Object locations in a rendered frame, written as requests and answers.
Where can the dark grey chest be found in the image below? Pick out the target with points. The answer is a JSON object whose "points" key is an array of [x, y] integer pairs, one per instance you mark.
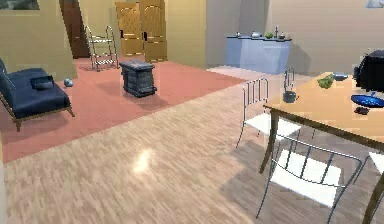
{"points": [[137, 78]]}

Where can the pale blue sideboard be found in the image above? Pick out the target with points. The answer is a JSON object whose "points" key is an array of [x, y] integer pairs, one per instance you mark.
{"points": [[258, 55]]}

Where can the small grey item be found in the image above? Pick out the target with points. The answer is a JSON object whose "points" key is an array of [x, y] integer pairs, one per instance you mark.
{"points": [[238, 34]]}

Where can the light wooden room door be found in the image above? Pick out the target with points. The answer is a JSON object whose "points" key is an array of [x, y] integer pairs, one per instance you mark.
{"points": [[130, 30], [154, 30]]}

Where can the dark grey cup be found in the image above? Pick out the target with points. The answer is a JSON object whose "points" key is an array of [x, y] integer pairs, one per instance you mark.
{"points": [[289, 96]]}

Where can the white bowl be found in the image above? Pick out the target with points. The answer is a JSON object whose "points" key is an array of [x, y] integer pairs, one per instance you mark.
{"points": [[255, 34]]}

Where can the green round item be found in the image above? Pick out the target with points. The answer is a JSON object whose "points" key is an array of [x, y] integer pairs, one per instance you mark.
{"points": [[268, 35]]}

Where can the grey bottle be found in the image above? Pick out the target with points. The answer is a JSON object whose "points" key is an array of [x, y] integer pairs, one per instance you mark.
{"points": [[276, 32]]}

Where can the small dark pot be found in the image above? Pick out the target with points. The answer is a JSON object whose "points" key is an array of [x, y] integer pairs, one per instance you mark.
{"points": [[282, 35]]}

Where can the small blue ball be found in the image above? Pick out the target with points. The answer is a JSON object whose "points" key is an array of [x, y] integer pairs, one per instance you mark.
{"points": [[68, 82]]}

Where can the green vegetable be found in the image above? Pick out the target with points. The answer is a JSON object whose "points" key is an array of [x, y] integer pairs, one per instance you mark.
{"points": [[326, 81]]}

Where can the wooden dining table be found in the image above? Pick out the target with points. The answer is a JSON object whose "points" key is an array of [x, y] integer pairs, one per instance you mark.
{"points": [[333, 110]]}

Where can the dark brown room door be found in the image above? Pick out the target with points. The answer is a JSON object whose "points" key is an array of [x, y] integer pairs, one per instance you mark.
{"points": [[73, 28]]}

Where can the grey blue bowl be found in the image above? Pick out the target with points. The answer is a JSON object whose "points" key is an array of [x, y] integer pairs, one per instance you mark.
{"points": [[340, 76]]}

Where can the dark blue sofa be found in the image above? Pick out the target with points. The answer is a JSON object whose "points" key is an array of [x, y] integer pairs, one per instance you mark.
{"points": [[33, 96]]}

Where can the small dark lump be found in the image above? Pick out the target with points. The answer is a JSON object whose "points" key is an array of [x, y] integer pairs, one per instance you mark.
{"points": [[361, 110]]}

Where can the blue plate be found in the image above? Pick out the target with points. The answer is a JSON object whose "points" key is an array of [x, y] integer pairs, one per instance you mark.
{"points": [[368, 100]]}

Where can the white metal frame chair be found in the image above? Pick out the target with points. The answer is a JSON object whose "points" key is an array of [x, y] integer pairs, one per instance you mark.
{"points": [[258, 113], [308, 175]]}

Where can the framed wall picture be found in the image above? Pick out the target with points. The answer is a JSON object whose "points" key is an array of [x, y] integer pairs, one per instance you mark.
{"points": [[375, 3], [19, 4]]}

